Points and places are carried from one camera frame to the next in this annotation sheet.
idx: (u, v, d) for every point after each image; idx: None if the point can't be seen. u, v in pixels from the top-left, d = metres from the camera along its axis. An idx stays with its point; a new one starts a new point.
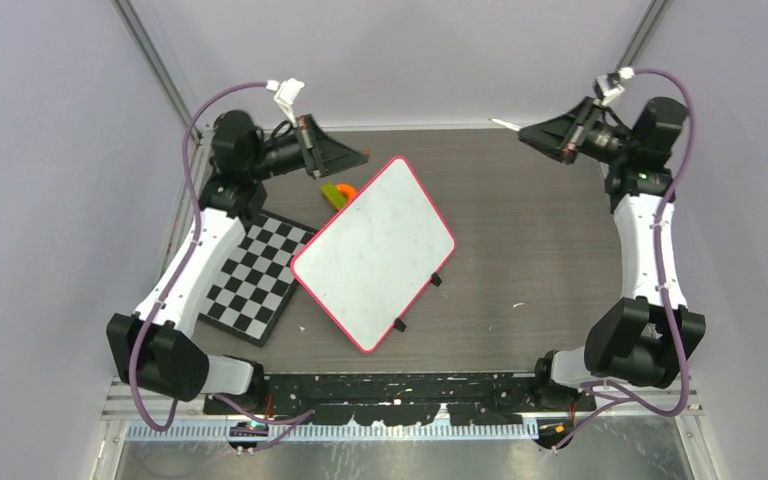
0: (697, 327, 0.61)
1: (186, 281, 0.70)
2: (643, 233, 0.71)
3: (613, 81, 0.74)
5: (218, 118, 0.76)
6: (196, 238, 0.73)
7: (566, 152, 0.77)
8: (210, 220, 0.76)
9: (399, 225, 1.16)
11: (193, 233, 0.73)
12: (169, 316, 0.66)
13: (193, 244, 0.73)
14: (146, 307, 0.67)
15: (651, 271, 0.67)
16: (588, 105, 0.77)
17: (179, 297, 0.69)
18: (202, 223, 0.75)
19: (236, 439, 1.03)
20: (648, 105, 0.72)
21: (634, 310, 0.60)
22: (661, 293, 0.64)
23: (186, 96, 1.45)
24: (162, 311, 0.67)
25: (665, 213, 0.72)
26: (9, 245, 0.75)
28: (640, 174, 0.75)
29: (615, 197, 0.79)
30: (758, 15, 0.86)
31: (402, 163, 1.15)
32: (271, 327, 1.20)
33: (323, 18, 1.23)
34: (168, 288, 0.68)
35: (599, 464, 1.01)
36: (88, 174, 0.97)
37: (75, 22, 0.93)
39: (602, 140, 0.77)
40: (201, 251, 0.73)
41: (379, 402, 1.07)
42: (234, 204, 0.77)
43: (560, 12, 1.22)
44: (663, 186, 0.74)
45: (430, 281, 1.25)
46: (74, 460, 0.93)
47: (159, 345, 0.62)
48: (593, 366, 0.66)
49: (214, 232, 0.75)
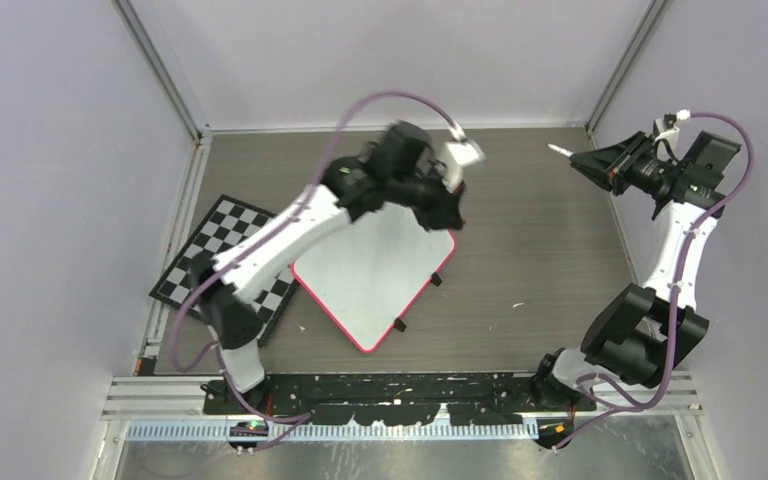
0: (699, 330, 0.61)
1: (266, 251, 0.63)
2: (674, 237, 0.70)
3: (669, 122, 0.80)
5: (401, 121, 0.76)
6: (295, 214, 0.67)
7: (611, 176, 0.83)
8: (318, 200, 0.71)
9: (399, 227, 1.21)
11: (295, 208, 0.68)
12: (234, 280, 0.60)
13: (291, 218, 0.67)
14: (222, 261, 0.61)
15: (668, 269, 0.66)
16: (640, 138, 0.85)
17: (253, 266, 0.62)
18: (309, 201, 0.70)
19: (236, 439, 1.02)
20: (706, 135, 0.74)
21: (638, 298, 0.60)
22: (672, 290, 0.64)
23: (186, 95, 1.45)
24: (232, 272, 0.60)
25: (707, 226, 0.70)
26: (9, 243, 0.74)
28: (692, 185, 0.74)
29: (660, 204, 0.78)
30: (758, 17, 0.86)
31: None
32: (271, 326, 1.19)
33: (324, 17, 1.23)
34: (249, 251, 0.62)
35: (599, 464, 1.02)
36: (88, 171, 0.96)
37: (75, 18, 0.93)
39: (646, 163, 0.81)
40: (295, 227, 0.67)
41: (379, 402, 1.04)
42: (353, 189, 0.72)
43: (559, 15, 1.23)
44: (712, 202, 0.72)
45: (431, 281, 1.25)
46: (73, 461, 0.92)
47: (218, 300, 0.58)
48: (585, 349, 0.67)
49: (315, 214, 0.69)
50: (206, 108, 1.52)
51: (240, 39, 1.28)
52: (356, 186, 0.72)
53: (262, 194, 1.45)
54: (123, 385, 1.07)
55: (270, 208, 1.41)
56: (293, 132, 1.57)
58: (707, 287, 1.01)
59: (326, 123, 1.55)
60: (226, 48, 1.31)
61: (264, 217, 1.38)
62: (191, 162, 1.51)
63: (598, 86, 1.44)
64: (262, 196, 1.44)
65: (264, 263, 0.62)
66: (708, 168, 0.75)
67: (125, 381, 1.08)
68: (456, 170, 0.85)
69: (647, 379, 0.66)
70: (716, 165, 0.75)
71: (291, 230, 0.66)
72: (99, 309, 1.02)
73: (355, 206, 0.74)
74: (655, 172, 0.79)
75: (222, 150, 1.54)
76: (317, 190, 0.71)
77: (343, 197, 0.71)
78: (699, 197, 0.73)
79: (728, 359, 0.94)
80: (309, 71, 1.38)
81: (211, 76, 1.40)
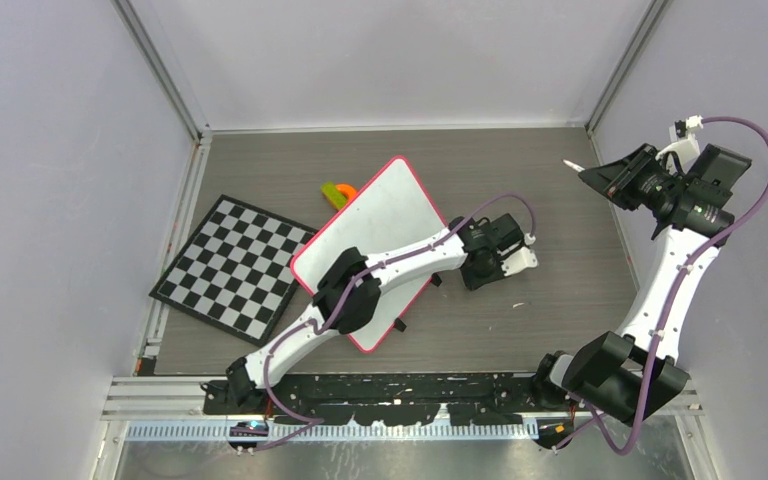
0: (677, 382, 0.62)
1: (405, 264, 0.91)
2: (667, 271, 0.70)
3: (682, 130, 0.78)
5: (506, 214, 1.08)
6: (433, 245, 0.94)
7: (609, 196, 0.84)
8: (452, 242, 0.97)
9: (400, 225, 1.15)
11: (434, 240, 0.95)
12: (380, 276, 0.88)
13: (429, 246, 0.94)
14: (374, 259, 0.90)
15: (653, 312, 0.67)
16: (641, 153, 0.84)
17: (394, 271, 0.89)
18: (446, 239, 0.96)
19: (236, 439, 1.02)
20: (716, 149, 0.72)
21: (614, 346, 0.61)
22: (652, 340, 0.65)
23: (186, 95, 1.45)
24: (381, 269, 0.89)
25: (705, 260, 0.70)
26: (9, 242, 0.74)
28: (695, 206, 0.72)
29: (661, 222, 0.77)
30: (760, 14, 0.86)
31: (401, 163, 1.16)
32: (271, 327, 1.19)
33: (324, 17, 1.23)
34: (395, 259, 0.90)
35: (599, 465, 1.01)
36: (88, 171, 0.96)
37: (75, 19, 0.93)
39: (648, 178, 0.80)
40: (430, 253, 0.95)
41: (379, 402, 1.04)
42: (477, 243, 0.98)
43: (559, 14, 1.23)
44: (716, 226, 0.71)
45: (431, 281, 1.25)
46: (74, 460, 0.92)
47: (368, 288, 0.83)
48: (566, 383, 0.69)
49: (446, 250, 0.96)
50: (206, 108, 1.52)
51: (241, 39, 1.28)
52: (480, 241, 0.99)
53: (262, 194, 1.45)
54: (124, 385, 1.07)
55: (270, 208, 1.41)
56: (293, 132, 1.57)
58: (708, 287, 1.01)
59: (326, 123, 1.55)
60: (227, 49, 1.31)
61: (264, 217, 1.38)
62: (191, 163, 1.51)
63: (598, 86, 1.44)
64: (262, 196, 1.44)
65: (403, 272, 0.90)
66: (714, 185, 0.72)
67: (125, 380, 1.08)
68: (522, 265, 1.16)
69: (624, 418, 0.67)
70: (723, 180, 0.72)
71: (426, 256, 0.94)
72: (100, 308, 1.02)
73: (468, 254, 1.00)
74: (656, 188, 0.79)
75: (222, 150, 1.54)
76: (454, 235, 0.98)
77: (468, 245, 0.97)
78: (702, 219, 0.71)
79: (728, 359, 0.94)
80: (309, 71, 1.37)
81: (212, 76, 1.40)
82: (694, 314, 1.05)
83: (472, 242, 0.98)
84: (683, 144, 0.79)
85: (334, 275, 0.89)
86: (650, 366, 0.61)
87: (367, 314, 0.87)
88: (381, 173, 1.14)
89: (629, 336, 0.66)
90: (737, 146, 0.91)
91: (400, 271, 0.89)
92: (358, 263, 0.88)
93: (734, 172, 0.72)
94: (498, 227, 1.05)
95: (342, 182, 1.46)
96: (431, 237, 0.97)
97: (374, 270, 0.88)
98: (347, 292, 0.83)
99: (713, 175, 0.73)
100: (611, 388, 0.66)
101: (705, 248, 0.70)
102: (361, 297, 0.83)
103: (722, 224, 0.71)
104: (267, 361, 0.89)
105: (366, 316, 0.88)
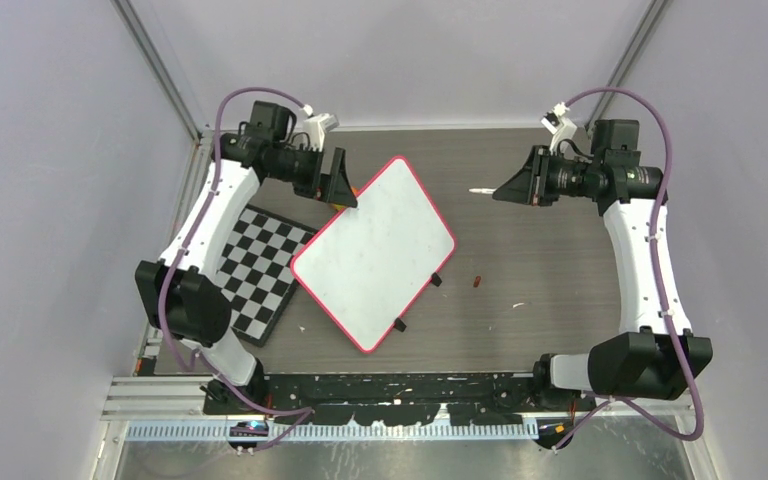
0: (706, 351, 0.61)
1: (206, 229, 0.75)
2: (641, 247, 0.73)
3: (554, 121, 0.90)
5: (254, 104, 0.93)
6: (214, 188, 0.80)
7: (535, 202, 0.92)
8: (228, 171, 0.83)
9: (399, 224, 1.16)
11: (211, 185, 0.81)
12: (192, 262, 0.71)
13: (212, 193, 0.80)
14: (170, 254, 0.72)
15: (651, 295, 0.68)
16: (537, 156, 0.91)
17: (200, 245, 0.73)
18: (219, 174, 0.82)
19: (236, 439, 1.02)
20: (610, 125, 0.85)
21: (641, 344, 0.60)
22: (665, 320, 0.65)
23: (186, 95, 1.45)
24: (186, 257, 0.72)
25: (659, 223, 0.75)
26: (9, 244, 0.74)
28: (628, 174, 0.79)
29: (604, 199, 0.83)
30: (759, 14, 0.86)
31: (401, 163, 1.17)
32: (271, 327, 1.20)
33: (324, 18, 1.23)
34: (189, 236, 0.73)
35: (599, 465, 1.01)
36: (88, 172, 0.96)
37: (75, 21, 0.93)
39: (559, 173, 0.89)
40: (219, 199, 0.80)
41: (379, 402, 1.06)
42: (249, 151, 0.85)
43: (560, 13, 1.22)
44: (653, 184, 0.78)
45: (430, 281, 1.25)
46: (73, 461, 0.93)
47: (186, 287, 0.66)
48: (603, 387, 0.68)
49: (230, 183, 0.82)
50: (206, 108, 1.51)
51: (240, 39, 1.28)
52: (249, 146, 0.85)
53: (262, 194, 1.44)
54: (123, 385, 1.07)
55: (269, 208, 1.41)
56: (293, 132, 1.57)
58: (707, 288, 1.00)
59: None
60: (226, 49, 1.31)
61: (264, 218, 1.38)
62: (192, 163, 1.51)
63: (598, 85, 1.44)
64: (262, 196, 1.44)
65: (209, 239, 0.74)
66: (623, 148, 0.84)
67: (125, 380, 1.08)
68: (323, 137, 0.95)
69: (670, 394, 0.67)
70: (628, 143, 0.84)
71: (217, 205, 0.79)
72: (100, 308, 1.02)
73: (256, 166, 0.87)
74: (572, 180, 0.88)
75: None
76: (221, 163, 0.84)
77: (244, 160, 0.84)
78: (637, 180, 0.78)
79: (729, 359, 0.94)
80: (308, 72, 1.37)
81: (211, 76, 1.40)
82: (694, 316, 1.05)
83: (244, 153, 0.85)
84: (566, 132, 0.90)
85: (152, 307, 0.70)
86: (680, 350, 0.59)
87: (213, 306, 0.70)
88: (382, 172, 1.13)
89: (646, 327, 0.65)
90: (739, 148, 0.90)
91: (206, 241, 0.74)
92: (158, 270, 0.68)
93: (632, 133, 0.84)
94: (261, 121, 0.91)
95: None
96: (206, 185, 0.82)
97: (179, 265, 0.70)
98: (161, 302, 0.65)
99: (618, 141, 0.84)
100: (648, 377, 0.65)
101: (656, 211, 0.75)
102: (194, 300, 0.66)
103: (656, 181, 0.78)
104: (225, 381, 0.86)
105: (217, 303, 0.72)
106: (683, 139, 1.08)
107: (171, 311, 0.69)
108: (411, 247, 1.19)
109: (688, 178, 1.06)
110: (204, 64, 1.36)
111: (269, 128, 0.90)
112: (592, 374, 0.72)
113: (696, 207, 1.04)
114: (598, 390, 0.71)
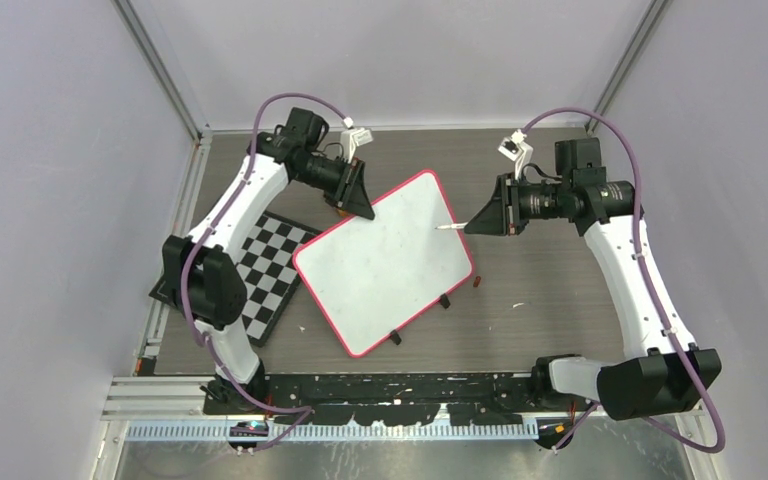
0: (712, 363, 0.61)
1: (234, 213, 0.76)
2: (629, 265, 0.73)
3: (512, 146, 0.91)
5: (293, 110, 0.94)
6: (245, 177, 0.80)
7: (512, 231, 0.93)
8: (262, 164, 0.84)
9: (415, 238, 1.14)
11: (243, 174, 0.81)
12: (217, 242, 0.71)
13: (243, 182, 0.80)
14: (198, 232, 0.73)
15: (652, 316, 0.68)
16: (504, 186, 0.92)
17: (227, 227, 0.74)
18: (253, 166, 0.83)
19: (236, 439, 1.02)
20: (575, 145, 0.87)
21: (650, 367, 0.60)
22: (670, 339, 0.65)
23: (186, 94, 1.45)
24: (213, 237, 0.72)
25: (643, 239, 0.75)
26: (9, 244, 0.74)
28: (601, 192, 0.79)
29: (581, 220, 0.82)
30: (759, 14, 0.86)
31: (430, 177, 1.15)
32: (271, 327, 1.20)
33: (323, 18, 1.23)
34: (218, 217, 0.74)
35: (600, 465, 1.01)
36: (87, 172, 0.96)
37: (75, 22, 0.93)
39: (530, 198, 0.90)
40: (249, 189, 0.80)
41: (379, 402, 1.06)
42: (284, 149, 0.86)
43: (560, 12, 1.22)
44: (626, 199, 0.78)
45: (439, 302, 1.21)
46: (73, 461, 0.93)
47: (208, 263, 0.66)
48: (620, 412, 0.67)
49: (262, 175, 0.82)
50: (206, 107, 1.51)
51: (240, 39, 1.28)
52: (285, 145, 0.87)
53: None
54: (123, 385, 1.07)
55: (268, 208, 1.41)
56: None
58: (705, 287, 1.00)
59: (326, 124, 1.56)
60: (226, 49, 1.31)
61: (264, 217, 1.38)
62: (191, 163, 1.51)
63: (597, 85, 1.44)
64: None
65: (237, 222, 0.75)
66: (589, 166, 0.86)
67: (125, 381, 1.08)
68: (354, 150, 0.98)
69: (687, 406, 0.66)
70: (593, 160, 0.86)
71: (247, 193, 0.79)
72: (99, 308, 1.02)
73: (288, 165, 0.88)
74: (544, 203, 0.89)
75: (222, 150, 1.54)
76: (256, 157, 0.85)
77: (277, 154, 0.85)
78: (612, 197, 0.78)
79: (727, 358, 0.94)
80: (308, 71, 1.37)
81: (211, 76, 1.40)
82: (691, 315, 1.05)
83: (277, 150, 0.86)
84: (526, 157, 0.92)
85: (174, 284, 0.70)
86: (688, 366, 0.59)
87: (235, 286, 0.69)
88: (406, 182, 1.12)
89: (653, 350, 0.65)
90: (737, 148, 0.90)
91: (233, 224, 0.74)
92: (186, 244, 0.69)
93: (594, 151, 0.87)
94: (296, 127, 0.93)
95: None
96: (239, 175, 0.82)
97: (205, 243, 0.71)
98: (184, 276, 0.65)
99: (582, 161, 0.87)
100: (664, 399, 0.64)
101: (636, 227, 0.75)
102: (215, 278, 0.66)
103: (628, 195, 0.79)
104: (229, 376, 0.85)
105: (238, 286, 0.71)
106: (683, 139, 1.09)
107: (191, 289, 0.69)
108: (422, 266, 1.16)
109: (687, 178, 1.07)
110: (204, 64, 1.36)
111: (304, 135, 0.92)
112: (604, 401, 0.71)
113: (694, 207, 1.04)
114: (612, 413, 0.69)
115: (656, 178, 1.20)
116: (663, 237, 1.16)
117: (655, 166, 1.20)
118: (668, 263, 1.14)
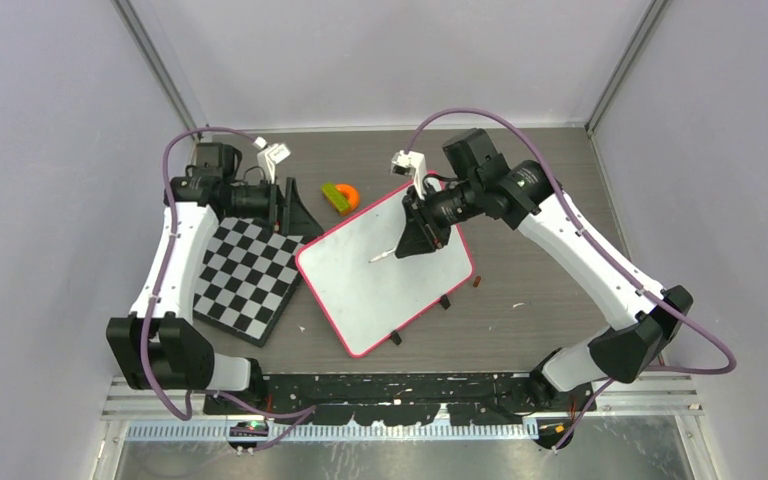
0: (683, 295, 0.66)
1: (174, 274, 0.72)
2: (577, 244, 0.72)
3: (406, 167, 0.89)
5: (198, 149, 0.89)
6: (174, 231, 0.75)
7: (436, 243, 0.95)
8: (186, 213, 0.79)
9: None
11: (169, 228, 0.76)
12: (167, 308, 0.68)
13: (172, 237, 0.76)
14: (142, 305, 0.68)
15: (621, 282, 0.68)
16: (414, 211, 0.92)
17: (171, 290, 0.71)
18: (177, 217, 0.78)
19: (236, 439, 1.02)
20: (466, 145, 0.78)
21: (647, 330, 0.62)
22: (647, 296, 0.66)
23: (187, 95, 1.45)
24: (159, 305, 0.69)
25: (574, 211, 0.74)
26: (9, 246, 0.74)
28: (517, 184, 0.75)
29: (508, 215, 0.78)
30: (759, 15, 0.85)
31: None
32: (271, 327, 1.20)
33: (322, 19, 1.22)
34: (158, 283, 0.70)
35: (600, 465, 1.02)
36: (87, 172, 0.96)
37: (75, 23, 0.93)
39: (441, 208, 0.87)
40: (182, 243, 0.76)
41: (379, 402, 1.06)
42: (203, 189, 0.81)
43: (560, 13, 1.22)
44: (539, 179, 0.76)
45: (439, 302, 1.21)
46: (73, 461, 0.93)
47: (164, 335, 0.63)
48: (624, 378, 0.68)
49: (190, 223, 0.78)
50: (206, 108, 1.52)
51: (240, 40, 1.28)
52: (202, 186, 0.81)
53: None
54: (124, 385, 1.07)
55: None
56: (294, 131, 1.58)
58: (706, 287, 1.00)
59: (327, 124, 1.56)
60: (225, 50, 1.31)
61: None
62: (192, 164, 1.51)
63: (598, 85, 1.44)
64: None
65: (181, 282, 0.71)
66: (489, 157, 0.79)
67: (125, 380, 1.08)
68: (273, 171, 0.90)
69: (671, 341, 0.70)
70: (489, 151, 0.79)
71: (181, 247, 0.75)
72: (100, 308, 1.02)
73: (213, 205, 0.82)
74: (458, 208, 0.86)
75: None
76: (177, 207, 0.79)
77: (198, 199, 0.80)
78: (528, 183, 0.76)
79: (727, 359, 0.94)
80: (309, 71, 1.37)
81: (212, 77, 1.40)
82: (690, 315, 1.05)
83: (197, 192, 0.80)
84: (420, 170, 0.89)
85: (131, 367, 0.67)
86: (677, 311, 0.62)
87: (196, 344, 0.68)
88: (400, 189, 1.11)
89: (640, 314, 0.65)
90: (738, 148, 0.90)
91: (177, 285, 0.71)
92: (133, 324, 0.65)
93: (487, 143, 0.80)
94: (208, 162, 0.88)
95: (342, 182, 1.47)
96: (165, 229, 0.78)
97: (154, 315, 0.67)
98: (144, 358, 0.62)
99: (480, 154, 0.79)
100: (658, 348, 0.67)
101: (562, 202, 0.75)
102: (177, 345, 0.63)
103: (538, 174, 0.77)
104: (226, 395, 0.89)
105: (199, 343, 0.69)
106: (683, 139, 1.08)
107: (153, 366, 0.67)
108: (425, 265, 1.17)
109: (688, 178, 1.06)
110: (205, 65, 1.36)
111: (219, 167, 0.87)
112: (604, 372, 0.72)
113: (694, 207, 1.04)
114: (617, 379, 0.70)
115: (656, 178, 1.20)
116: (663, 237, 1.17)
117: (656, 166, 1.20)
118: (669, 263, 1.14)
